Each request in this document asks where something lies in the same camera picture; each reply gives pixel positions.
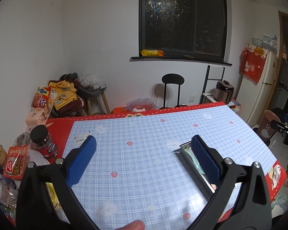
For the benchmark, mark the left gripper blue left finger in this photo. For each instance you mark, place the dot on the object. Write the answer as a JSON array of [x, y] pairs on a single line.
[[78, 159]]

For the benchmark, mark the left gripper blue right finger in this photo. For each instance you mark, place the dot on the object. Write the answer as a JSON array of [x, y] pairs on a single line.
[[208, 158]]

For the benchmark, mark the left hand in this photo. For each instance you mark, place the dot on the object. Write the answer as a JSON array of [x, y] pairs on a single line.
[[135, 225]]

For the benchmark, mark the white paper tag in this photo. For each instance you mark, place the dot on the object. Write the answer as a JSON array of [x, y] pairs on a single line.
[[80, 139]]

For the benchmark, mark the stainless steel utensil tray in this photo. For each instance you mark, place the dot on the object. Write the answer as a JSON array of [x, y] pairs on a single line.
[[192, 166]]

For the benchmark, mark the red label snack jar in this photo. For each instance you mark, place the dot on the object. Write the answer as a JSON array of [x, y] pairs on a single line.
[[44, 142]]

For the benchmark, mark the white refrigerator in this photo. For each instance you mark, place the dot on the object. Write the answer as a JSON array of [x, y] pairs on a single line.
[[258, 69]]

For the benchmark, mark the wooden stool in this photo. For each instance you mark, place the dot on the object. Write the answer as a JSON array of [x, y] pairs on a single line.
[[88, 94]]

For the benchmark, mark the plaid cartoon table mat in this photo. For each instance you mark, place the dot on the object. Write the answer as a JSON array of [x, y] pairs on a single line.
[[163, 160]]

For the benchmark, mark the red snack box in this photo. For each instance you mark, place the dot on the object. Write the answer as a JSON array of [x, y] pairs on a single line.
[[16, 163]]

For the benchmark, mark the yellow snack bags pile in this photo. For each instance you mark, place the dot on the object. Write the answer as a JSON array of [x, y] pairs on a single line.
[[58, 93]]

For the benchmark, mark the rice cooker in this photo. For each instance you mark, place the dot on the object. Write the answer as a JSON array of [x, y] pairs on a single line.
[[223, 91]]

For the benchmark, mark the black metal rack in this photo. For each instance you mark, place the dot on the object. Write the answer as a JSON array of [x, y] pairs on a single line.
[[208, 79]]

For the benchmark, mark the black round stool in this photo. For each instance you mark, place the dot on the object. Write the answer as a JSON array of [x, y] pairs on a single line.
[[170, 80]]

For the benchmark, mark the dark window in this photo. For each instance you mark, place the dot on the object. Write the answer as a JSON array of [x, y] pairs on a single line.
[[194, 30]]

